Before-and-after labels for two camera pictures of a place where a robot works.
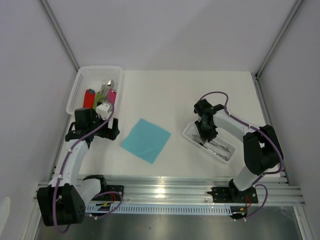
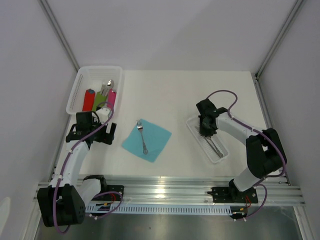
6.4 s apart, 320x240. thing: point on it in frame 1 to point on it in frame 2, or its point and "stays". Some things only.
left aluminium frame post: [49, 13] stays
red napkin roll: [89, 98] stays
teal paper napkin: [146, 141] stays
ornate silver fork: [222, 156] to [140, 127]
